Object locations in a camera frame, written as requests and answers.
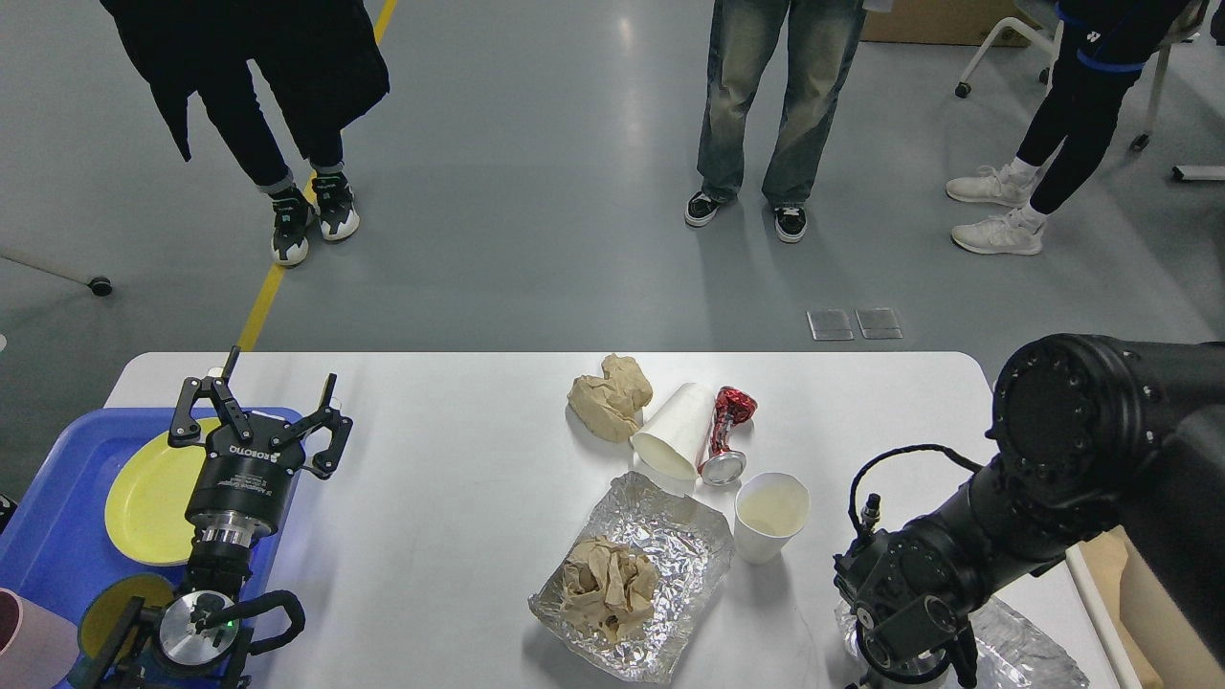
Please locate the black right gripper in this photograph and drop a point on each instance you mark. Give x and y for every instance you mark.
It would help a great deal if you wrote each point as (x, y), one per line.
(929, 670)

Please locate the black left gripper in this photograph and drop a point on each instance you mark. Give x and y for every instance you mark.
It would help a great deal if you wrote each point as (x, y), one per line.
(244, 483)

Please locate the aluminium foil tray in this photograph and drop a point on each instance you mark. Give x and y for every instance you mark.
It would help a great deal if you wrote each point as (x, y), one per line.
(1011, 653)

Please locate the yellow plate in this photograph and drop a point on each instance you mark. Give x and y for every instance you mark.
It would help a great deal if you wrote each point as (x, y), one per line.
(144, 512)

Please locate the dark teal mug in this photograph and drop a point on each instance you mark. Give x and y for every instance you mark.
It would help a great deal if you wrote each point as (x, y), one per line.
(104, 612)

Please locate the brown paper bag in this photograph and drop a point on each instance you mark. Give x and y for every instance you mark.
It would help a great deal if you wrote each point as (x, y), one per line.
(1106, 558)
(609, 405)

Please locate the aluminium foil sheet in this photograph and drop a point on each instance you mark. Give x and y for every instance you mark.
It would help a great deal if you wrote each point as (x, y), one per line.
(691, 546)

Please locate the pink mug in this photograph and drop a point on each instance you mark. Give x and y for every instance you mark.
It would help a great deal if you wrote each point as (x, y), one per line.
(38, 647)

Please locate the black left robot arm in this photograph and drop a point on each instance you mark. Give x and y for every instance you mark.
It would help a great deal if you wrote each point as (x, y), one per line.
(207, 630)

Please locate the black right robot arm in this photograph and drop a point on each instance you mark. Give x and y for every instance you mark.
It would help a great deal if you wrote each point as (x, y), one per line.
(1092, 433)

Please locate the upright white paper cup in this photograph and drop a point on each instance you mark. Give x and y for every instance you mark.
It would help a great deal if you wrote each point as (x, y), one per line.
(770, 509)

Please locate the chair leg with caster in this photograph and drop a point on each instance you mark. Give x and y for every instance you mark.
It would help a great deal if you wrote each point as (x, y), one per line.
(99, 285)

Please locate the red foil wrapper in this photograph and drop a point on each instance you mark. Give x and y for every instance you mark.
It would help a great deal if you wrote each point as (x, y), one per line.
(723, 465)

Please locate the beige plastic bin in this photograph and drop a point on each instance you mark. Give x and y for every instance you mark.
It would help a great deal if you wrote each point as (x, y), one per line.
(1160, 630)

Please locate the crumpled brown paper ball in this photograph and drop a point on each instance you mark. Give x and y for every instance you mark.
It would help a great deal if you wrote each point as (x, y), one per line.
(608, 588)

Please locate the lying white paper cup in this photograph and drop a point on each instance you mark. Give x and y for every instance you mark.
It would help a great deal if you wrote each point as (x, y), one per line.
(673, 438)

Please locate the right metal floor plate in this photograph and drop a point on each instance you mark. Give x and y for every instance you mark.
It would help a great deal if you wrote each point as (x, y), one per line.
(879, 324)

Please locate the metal floor plate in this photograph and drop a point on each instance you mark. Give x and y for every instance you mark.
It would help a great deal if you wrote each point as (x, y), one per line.
(879, 324)
(830, 325)

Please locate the left metal floor plate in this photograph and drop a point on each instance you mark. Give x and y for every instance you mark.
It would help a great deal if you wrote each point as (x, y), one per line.
(830, 325)

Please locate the crumpled brown paper bag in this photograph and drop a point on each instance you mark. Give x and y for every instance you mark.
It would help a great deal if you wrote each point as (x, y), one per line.
(609, 405)

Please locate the seated person in black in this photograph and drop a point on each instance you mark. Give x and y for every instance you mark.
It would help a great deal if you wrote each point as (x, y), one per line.
(280, 82)

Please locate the person in black leggings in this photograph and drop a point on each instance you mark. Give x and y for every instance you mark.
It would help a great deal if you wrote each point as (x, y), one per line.
(1104, 48)

